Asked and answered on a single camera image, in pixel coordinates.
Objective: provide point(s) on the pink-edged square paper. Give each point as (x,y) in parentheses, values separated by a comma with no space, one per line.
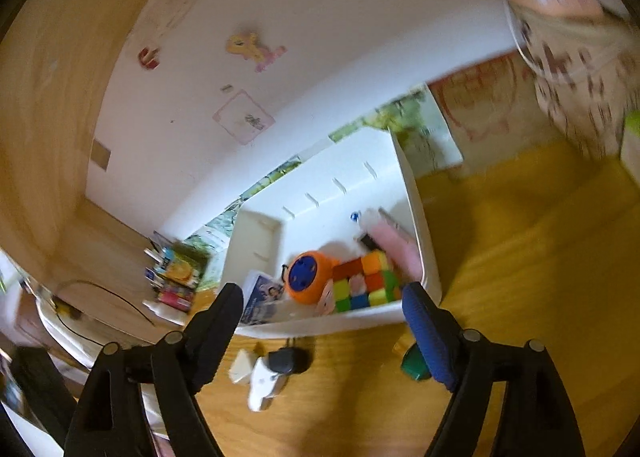
(242,117)

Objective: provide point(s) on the white plastic storage bin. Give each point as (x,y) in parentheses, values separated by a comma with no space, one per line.
(320,217)

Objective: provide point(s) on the green cap item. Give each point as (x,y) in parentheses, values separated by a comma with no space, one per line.
(414,366)

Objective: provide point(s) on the small black item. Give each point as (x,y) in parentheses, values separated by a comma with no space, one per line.
(367,240)

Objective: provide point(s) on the blue white card box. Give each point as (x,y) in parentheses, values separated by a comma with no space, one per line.
(260,299)

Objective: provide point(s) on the pink cylinder tube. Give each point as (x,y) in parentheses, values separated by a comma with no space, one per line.
(400,247)

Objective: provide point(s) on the pink plush pad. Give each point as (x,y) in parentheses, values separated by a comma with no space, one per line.
(326,299)

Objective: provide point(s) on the dark furniture piece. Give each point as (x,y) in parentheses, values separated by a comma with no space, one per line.
(40,387)

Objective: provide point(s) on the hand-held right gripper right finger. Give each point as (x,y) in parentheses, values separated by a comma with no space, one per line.
(430,337)

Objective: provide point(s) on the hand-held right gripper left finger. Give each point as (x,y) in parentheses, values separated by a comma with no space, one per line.
(220,332)

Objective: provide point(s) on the orange round toy blue face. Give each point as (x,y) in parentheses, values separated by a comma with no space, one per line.
(305,274)

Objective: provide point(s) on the colourful puzzle cube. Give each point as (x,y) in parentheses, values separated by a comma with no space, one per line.
(372,282)

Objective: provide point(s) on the red wall sticker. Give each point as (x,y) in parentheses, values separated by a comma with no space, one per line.
(149,58)

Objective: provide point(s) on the letter-print canvas bag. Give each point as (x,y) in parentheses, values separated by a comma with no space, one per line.
(575,72)

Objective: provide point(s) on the yellow pony sticker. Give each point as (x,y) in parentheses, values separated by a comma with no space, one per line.
(250,48)

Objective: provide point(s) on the brown paper sheet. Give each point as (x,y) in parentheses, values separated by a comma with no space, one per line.
(480,107)

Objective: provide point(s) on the black power adapter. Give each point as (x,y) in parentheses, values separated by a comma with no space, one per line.
(287,359)

